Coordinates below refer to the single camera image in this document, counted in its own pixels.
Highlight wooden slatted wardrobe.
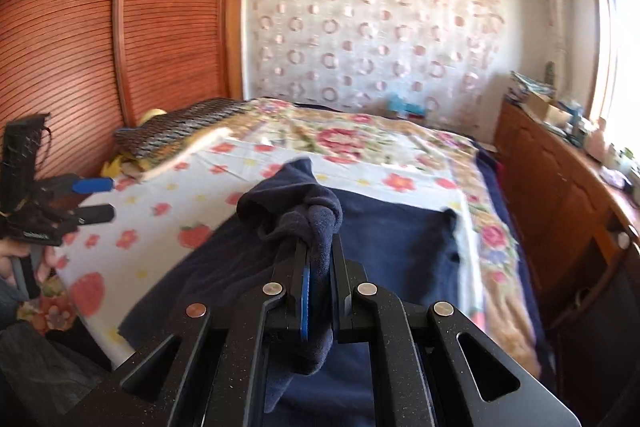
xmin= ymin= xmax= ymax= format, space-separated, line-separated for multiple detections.
xmin=0 ymin=0 xmax=247 ymax=190

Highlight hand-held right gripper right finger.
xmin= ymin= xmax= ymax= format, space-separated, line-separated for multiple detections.
xmin=327 ymin=234 xmax=581 ymax=427

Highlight sheer window curtain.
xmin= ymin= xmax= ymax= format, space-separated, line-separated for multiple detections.
xmin=536 ymin=0 xmax=568 ymax=85

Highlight circle patterned curtain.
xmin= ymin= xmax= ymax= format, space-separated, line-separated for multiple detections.
xmin=242 ymin=0 xmax=507 ymax=118

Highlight stack of papers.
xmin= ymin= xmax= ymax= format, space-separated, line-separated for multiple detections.
xmin=506 ymin=71 xmax=552 ymax=104

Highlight blue item on dresser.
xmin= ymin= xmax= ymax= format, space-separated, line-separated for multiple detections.
xmin=559 ymin=101 xmax=587 ymax=144

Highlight wooden dresser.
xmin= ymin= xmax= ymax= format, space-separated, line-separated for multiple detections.
xmin=492 ymin=99 xmax=640 ymax=335

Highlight white strawberry print bedsheet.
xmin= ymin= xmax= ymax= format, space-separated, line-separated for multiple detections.
xmin=50 ymin=139 xmax=481 ymax=360

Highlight blue object on bed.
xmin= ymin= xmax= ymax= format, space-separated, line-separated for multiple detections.
xmin=386 ymin=93 xmax=427 ymax=118

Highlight window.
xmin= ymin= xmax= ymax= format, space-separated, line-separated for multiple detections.
xmin=584 ymin=0 xmax=640 ymax=145

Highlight dark patterned pillow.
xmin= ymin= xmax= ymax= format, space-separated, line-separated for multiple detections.
xmin=114 ymin=98 xmax=252 ymax=161

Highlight person's dark grey pants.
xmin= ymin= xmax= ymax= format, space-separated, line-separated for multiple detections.
xmin=0 ymin=321 xmax=122 ymax=427

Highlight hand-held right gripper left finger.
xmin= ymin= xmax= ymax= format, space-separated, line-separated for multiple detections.
xmin=65 ymin=239 xmax=313 ymax=427

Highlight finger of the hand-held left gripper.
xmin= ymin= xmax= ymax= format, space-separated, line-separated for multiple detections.
xmin=47 ymin=175 xmax=117 ymax=198
xmin=74 ymin=204 xmax=117 ymax=226

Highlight pale pink jar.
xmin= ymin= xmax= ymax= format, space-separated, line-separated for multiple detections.
xmin=586 ymin=118 xmax=609 ymax=158

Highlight person's left forearm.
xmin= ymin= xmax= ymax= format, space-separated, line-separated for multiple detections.
xmin=0 ymin=279 xmax=24 ymax=324

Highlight dark blue bed cover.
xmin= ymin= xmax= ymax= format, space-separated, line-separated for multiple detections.
xmin=474 ymin=146 xmax=507 ymax=230

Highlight navy printed t-shirt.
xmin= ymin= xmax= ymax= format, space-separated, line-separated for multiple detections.
xmin=117 ymin=157 xmax=463 ymax=427

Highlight person's left hand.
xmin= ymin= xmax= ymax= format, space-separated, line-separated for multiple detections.
xmin=0 ymin=241 xmax=57 ymax=284

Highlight cardboard box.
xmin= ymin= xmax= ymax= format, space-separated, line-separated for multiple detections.
xmin=524 ymin=93 xmax=557 ymax=118

